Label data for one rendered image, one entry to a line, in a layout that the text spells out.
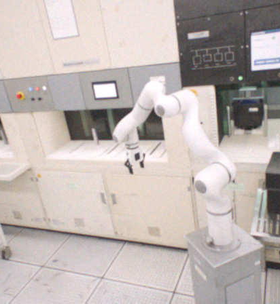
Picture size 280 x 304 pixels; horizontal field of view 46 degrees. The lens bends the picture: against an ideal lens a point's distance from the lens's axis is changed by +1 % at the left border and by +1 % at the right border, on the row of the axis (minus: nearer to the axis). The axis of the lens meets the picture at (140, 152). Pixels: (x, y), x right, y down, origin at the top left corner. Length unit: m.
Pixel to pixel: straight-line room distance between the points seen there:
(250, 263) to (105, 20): 1.69
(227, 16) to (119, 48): 0.72
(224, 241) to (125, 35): 1.41
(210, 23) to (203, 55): 0.19
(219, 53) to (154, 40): 0.42
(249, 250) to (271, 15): 1.24
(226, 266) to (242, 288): 0.19
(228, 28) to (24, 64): 1.55
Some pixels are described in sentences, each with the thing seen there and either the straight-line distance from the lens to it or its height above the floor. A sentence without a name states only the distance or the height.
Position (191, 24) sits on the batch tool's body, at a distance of 2.12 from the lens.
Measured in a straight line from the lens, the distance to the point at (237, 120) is 2.73.
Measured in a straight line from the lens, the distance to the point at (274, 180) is 1.85.
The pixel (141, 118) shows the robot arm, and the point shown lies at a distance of 1.75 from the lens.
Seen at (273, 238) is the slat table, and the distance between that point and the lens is 1.81.
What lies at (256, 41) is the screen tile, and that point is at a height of 1.63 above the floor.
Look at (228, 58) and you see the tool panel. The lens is 2.10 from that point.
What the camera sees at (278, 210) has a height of 0.79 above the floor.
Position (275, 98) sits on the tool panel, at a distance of 3.06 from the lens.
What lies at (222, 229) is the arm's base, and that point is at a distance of 1.66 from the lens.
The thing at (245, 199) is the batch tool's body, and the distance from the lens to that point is 2.43.
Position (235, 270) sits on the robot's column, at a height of 0.68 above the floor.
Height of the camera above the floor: 1.86
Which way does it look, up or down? 22 degrees down
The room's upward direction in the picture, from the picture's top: 10 degrees counter-clockwise
